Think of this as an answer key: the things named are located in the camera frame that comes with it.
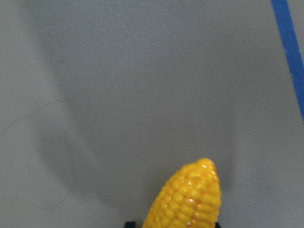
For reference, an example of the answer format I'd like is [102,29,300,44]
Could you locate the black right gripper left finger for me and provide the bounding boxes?
[124,221,136,228]

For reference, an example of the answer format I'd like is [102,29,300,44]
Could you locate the yellow corn cob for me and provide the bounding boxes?
[142,158,221,228]

